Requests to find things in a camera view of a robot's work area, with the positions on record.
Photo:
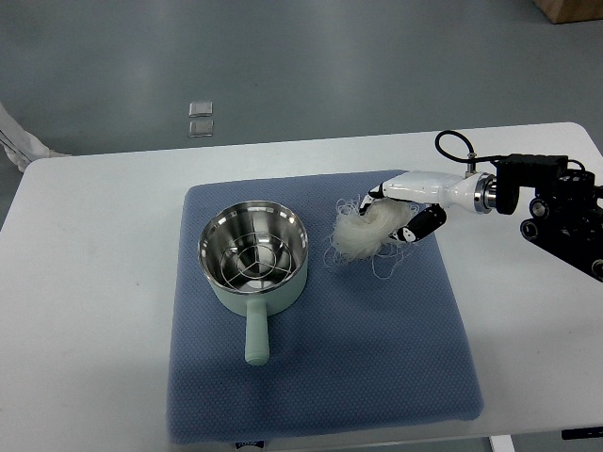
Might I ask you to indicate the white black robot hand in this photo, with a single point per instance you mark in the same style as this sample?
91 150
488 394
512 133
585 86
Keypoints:
436 191

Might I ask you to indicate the white vermicelli noodle nest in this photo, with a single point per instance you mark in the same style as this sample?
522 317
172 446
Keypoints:
367 237

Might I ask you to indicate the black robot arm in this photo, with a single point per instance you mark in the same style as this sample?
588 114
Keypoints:
565 217

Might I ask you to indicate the mint green steel pot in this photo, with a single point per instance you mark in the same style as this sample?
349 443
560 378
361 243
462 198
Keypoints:
255 217

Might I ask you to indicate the blue textured mat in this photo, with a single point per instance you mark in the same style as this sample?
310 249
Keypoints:
353 352

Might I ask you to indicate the cardboard box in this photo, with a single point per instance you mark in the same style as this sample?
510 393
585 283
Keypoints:
570 11

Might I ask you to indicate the upper metal floor plate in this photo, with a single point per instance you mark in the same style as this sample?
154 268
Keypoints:
200 109

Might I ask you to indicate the white table leg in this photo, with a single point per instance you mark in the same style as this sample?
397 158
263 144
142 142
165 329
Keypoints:
501 443

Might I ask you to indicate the blue mat label tag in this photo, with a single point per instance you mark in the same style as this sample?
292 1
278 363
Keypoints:
257 444

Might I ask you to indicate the person leg white trousers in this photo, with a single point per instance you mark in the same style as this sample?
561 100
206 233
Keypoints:
22 148

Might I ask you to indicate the wire steaming rack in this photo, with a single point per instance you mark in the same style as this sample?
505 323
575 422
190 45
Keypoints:
255 262

